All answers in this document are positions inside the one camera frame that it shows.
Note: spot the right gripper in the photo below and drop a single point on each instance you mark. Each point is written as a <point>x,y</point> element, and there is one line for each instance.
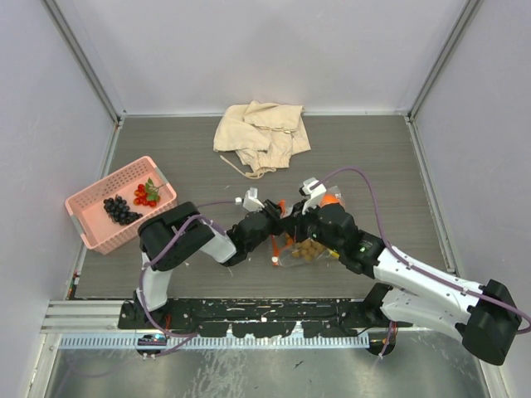
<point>296,222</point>

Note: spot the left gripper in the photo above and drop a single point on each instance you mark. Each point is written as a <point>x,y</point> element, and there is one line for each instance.
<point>275,214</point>

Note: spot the fake brown longan bunch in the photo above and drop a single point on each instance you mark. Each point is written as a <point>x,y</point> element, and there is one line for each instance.
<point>306,250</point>

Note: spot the clear zip top bag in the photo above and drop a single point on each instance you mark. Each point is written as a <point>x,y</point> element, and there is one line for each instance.
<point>277,242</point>

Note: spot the fake black grape bunch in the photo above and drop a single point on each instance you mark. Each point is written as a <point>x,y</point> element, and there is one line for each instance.
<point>119,212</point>

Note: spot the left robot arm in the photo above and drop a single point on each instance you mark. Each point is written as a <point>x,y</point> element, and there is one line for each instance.
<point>171,238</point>

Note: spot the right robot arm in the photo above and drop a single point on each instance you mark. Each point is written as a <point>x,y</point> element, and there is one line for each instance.
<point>482,317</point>

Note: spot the fake orange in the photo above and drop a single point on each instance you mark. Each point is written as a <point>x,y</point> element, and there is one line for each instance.
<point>330,199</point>

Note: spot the pink plastic basket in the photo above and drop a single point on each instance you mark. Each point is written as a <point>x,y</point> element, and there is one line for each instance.
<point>96,229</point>

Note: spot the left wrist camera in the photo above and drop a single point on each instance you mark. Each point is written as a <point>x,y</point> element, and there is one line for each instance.
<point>250,202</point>

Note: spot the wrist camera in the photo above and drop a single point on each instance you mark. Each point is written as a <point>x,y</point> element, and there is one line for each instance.
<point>313,191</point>
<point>250,202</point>

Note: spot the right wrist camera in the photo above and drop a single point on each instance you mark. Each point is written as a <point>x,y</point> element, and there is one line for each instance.
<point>313,191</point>

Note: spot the beige cloth drawstring bag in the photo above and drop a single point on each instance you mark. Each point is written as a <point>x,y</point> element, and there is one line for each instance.
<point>258,138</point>

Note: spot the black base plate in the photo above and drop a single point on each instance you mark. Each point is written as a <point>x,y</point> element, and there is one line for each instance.
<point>260,318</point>

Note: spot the grey slotted cable duct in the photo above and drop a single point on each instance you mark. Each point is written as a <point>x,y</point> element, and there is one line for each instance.
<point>136,340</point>

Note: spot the aluminium frame rail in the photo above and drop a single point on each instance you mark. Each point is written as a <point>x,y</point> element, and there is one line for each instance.
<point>81,316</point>

